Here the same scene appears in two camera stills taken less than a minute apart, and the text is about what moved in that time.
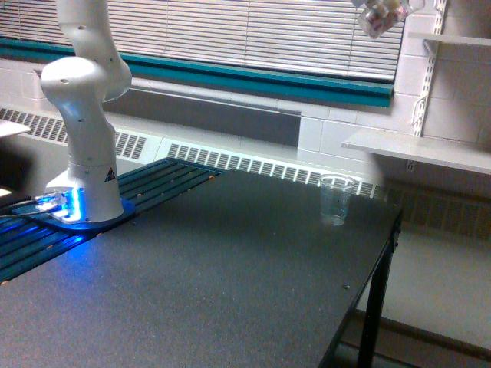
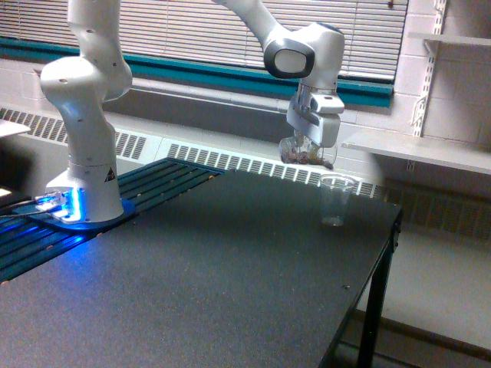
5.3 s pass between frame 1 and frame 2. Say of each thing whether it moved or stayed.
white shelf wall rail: stayed
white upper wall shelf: stayed
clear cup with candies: moved
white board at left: stayed
